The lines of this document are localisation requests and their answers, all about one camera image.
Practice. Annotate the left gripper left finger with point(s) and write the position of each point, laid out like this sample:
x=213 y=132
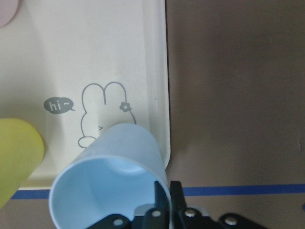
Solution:
x=157 y=216

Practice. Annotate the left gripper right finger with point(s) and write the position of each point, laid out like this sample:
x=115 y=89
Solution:
x=178 y=204

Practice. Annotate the light blue cup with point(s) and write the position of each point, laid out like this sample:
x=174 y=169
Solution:
x=115 y=174

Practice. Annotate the yellow cup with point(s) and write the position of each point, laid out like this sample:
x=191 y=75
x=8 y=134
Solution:
x=21 y=151

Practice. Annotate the pink cup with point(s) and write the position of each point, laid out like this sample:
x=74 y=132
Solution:
x=8 y=9

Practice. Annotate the cream bunny tray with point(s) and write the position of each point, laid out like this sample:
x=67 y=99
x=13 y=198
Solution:
x=73 y=68

